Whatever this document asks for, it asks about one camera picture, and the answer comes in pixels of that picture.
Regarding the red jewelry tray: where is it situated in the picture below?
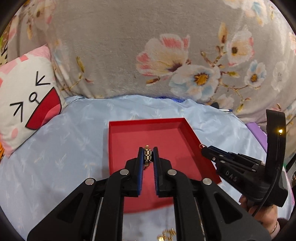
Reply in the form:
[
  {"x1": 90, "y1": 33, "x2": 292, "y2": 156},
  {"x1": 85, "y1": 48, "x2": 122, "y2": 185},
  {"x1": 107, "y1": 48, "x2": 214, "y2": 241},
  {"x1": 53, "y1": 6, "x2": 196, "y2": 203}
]
[{"x1": 108, "y1": 118, "x2": 221, "y2": 214}]

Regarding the person's right hand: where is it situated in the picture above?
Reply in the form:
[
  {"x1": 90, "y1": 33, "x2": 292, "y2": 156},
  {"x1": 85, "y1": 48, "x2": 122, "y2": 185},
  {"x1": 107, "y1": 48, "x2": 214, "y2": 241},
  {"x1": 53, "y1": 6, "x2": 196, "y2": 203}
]
[{"x1": 239, "y1": 195, "x2": 280, "y2": 239}]

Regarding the purple flat object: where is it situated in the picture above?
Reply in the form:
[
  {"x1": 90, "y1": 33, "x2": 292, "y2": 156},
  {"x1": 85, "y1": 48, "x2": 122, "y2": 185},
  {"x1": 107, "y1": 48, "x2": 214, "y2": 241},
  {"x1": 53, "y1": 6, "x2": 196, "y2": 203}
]
[{"x1": 246, "y1": 123, "x2": 267, "y2": 152}]

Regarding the light blue satin cloth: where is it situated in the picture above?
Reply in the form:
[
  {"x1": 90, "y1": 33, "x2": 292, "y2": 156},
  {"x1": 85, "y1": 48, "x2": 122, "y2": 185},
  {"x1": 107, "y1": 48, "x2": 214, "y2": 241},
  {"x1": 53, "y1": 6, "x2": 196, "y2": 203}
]
[{"x1": 1, "y1": 95, "x2": 266, "y2": 238}]

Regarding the grey floral blanket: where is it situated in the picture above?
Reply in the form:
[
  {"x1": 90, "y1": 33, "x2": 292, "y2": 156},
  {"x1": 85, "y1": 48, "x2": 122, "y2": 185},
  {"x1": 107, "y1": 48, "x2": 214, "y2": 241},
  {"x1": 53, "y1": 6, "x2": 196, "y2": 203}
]
[{"x1": 6, "y1": 1, "x2": 295, "y2": 124}]

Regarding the white pink cat pillow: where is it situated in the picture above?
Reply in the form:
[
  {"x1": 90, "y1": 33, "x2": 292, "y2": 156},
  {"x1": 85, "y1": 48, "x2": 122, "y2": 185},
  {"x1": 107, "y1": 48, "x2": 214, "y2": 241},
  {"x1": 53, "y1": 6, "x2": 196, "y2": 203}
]
[{"x1": 0, "y1": 45, "x2": 66, "y2": 157}]

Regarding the gold chain bracelet on cloth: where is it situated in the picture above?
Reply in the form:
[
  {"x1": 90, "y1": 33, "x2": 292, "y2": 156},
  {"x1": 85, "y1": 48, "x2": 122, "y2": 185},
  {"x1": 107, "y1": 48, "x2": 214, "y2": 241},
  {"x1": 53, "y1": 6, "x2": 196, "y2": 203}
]
[{"x1": 157, "y1": 227, "x2": 178, "y2": 241}]

